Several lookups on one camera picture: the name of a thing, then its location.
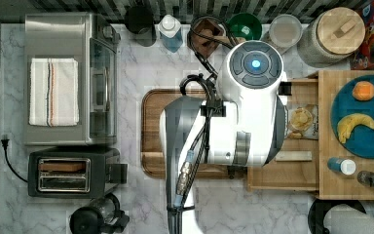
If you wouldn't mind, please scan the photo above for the blue round plate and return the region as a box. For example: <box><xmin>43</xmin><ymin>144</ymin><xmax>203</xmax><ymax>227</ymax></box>
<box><xmin>330</xmin><ymin>75</ymin><xmax>374</xmax><ymax>159</ymax></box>

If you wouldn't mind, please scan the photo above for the white striped folded towel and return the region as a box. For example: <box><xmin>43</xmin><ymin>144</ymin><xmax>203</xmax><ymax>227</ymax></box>
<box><xmin>29</xmin><ymin>58</ymin><xmax>80</xmax><ymax>127</ymax></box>

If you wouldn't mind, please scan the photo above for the stainless steel toaster oven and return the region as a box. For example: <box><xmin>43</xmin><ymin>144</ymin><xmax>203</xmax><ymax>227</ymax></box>
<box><xmin>24</xmin><ymin>13</ymin><xmax>120</xmax><ymax>145</ymax></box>

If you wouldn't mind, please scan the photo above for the clear snack bag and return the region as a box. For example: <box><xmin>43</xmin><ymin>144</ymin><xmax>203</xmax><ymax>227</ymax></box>
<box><xmin>285</xmin><ymin>103</ymin><xmax>318</xmax><ymax>139</ymax></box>

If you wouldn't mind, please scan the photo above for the orange fruit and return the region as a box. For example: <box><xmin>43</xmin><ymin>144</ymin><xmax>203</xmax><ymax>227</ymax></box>
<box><xmin>352</xmin><ymin>81</ymin><xmax>374</xmax><ymax>101</ymax></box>

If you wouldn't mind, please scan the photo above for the jar with wooden lid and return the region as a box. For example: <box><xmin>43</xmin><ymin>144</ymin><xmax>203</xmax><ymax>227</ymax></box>
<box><xmin>297</xmin><ymin>7</ymin><xmax>365</xmax><ymax>67</ymax></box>

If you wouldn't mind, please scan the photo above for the black cup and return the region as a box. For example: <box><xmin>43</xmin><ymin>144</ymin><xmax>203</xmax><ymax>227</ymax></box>
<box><xmin>125</xmin><ymin>6</ymin><xmax>157</xmax><ymax>47</ymax></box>

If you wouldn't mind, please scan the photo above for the wooden drawer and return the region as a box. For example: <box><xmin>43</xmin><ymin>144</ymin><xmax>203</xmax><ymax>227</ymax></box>
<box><xmin>246</xmin><ymin>79</ymin><xmax>318</xmax><ymax>191</ymax></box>

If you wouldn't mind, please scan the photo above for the black toaster power cord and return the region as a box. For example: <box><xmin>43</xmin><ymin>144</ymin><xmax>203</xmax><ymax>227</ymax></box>
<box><xmin>0</xmin><ymin>137</ymin><xmax>29</xmax><ymax>183</ymax></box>

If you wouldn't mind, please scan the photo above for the wooden cutting board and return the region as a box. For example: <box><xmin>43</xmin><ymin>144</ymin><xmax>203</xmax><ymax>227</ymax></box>
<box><xmin>140</xmin><ymin>89</ymin><xmax>246</xmax><ymax>179</ymax></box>

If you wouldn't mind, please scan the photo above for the blue liquid soap bottle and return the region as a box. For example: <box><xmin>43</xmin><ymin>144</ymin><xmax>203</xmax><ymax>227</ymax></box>
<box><xmin>158</xmin><ymin>15</ymin><xmax>183</xmax><ymax>53</ymax></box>

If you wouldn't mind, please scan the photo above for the green bowl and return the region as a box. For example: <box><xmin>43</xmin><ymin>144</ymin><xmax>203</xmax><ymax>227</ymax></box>
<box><xmin>228</xmin><ymin>13</ymin><xmax>262</xmax><ymax>40</ymax></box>

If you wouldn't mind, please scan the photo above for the brown wooden utensil holder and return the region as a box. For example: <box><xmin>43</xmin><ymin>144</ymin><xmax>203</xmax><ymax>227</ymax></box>
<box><xmin>187</xmin><ymin>16</ymin><xmax>245</xmax><ymax>59</ymax></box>

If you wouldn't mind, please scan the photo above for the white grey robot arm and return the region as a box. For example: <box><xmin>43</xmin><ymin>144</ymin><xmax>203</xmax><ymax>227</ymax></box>
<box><xmin>159</xmin><ymin>40</ymin><xmax>285</xmax><ymax>234</ymax></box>

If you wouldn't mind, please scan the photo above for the blue spice shaker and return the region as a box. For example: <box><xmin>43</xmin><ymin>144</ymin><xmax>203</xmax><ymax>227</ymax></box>
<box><xmin>327</xmin><ymin>157</ymin><xmax>356</xmax><ymax>176</ymax></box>

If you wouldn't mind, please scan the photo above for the clear plastic container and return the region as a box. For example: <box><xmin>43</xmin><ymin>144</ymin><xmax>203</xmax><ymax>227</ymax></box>
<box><xmin>261</xmin><ymin>14</ymin><xmax>303</xmax><ymax>55</ymax></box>

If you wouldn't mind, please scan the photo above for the yellow banana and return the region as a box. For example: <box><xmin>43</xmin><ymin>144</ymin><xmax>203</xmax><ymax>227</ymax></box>
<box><xmin>337</xmin><ymin>113</ymin><xmax>374</xmax><ymax>143</ymax></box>

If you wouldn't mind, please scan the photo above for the black two-slot toaster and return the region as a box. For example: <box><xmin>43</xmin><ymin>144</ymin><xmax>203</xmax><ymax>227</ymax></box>
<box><xmin>27</xmin><ymin>146</ymin><xmax>128</xmax><ymax>199</ymax></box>

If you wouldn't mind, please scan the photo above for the wooden drawer cabinet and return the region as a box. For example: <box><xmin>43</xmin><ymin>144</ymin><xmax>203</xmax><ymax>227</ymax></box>
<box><xmin>309</xmin><ymin>70</ymin><xmax>374</xmax><ymax>201</ymax></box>

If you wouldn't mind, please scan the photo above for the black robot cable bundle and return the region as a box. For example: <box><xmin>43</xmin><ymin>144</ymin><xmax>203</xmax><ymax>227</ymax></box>
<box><xmin>167</xmin><ymin>14</ymin><xmax>238</xmax><ymax>234</ymax></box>

